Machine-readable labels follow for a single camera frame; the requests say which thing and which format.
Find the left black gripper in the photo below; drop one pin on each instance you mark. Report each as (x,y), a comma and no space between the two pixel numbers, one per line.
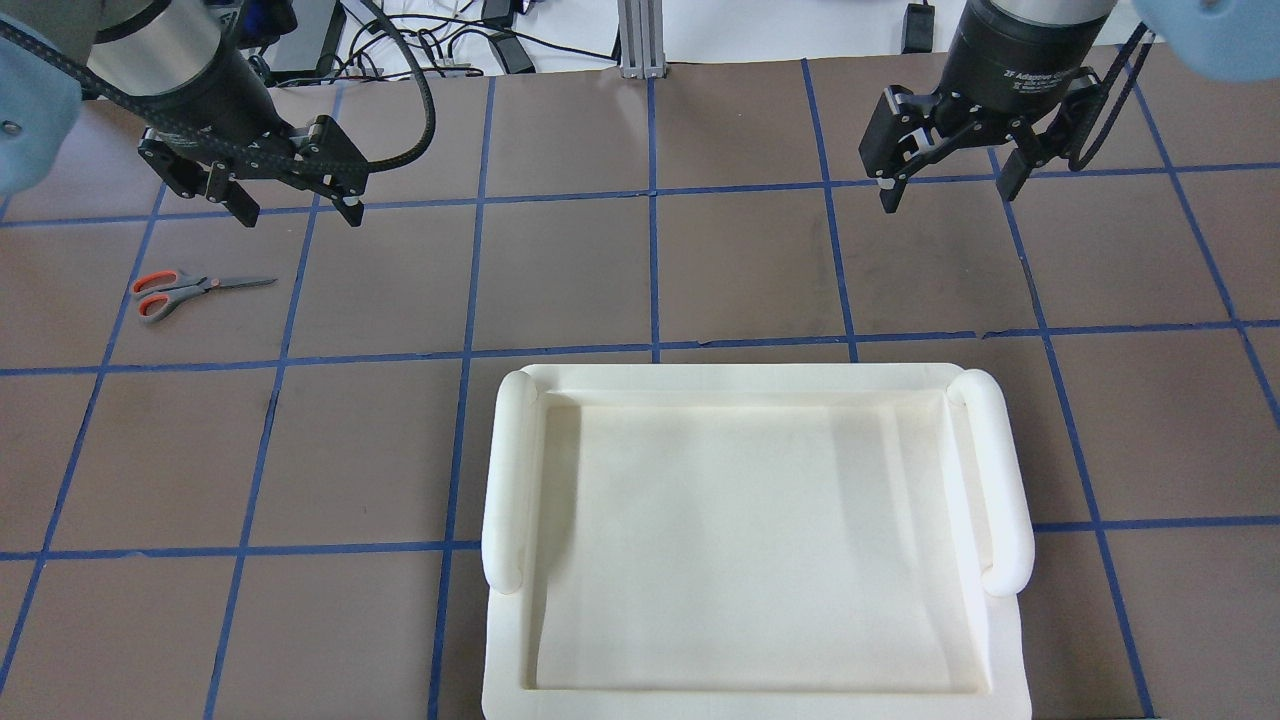
(208,107)

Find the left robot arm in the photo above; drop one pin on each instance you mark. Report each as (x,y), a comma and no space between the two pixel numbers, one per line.
(54,50)

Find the orange grey scissors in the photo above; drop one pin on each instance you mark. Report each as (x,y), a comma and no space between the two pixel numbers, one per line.
(159,294)

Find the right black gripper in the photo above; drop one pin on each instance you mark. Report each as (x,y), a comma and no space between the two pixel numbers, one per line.
(1012,58)

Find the white plastic tray box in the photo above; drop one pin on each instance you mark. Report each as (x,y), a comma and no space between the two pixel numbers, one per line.
(754,541)

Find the aluminium frame post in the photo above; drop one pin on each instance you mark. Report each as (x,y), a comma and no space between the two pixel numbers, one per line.
(640,32)

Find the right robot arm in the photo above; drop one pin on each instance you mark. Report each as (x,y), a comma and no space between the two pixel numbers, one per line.
(1230,41)

